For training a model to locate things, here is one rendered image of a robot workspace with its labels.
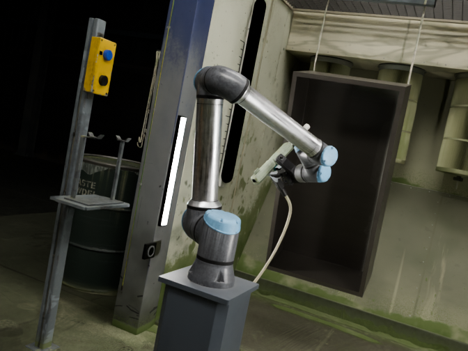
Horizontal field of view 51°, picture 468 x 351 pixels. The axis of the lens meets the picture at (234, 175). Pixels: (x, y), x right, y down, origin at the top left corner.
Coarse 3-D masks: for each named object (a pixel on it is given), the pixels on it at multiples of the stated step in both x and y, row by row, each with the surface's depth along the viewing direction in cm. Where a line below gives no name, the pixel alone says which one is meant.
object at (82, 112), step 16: (96, 32) 230; (80, 80) 234; (80, 96) 234; (80, 112) 234; (80, 128) 234; (64, 176) 237; (64, 192) 238; (64, 208) 237; (64, 224) 238; (64, 240) 240; (64, 256) 243; (48, 272) 241; (48, 288) 242; (48, 304) 241; (48, 320) 242; (48, 336) 244
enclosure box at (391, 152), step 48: (336, 96) 298; (384, 96) 287; (336, 144) 304; (384, 144) 292; (288, 192) 316; (336, 192) 310; (384, 192) 268; (288, 240) 331; (336, 240) 317; (336, 288) 286
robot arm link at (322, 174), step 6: (318, 168) 225; (324, 168) 226; (330, 168) 229; (306, 174) 231; (312, 174) 227; (318, 174) 225; (324, 174) 226; (330, 174) 229; (306, 180) 233; (312, 180) 230; (318, 180) 227; (324, 180) 227
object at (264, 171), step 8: (288, 144) 259; (280, 152) 255; (288, 152) 259; (272, 160) 252; (264, 168) 249; (272, 168) 252; (256, 176) 246; (264, 176) 248; (256, 184) 248; (280, 184) 256
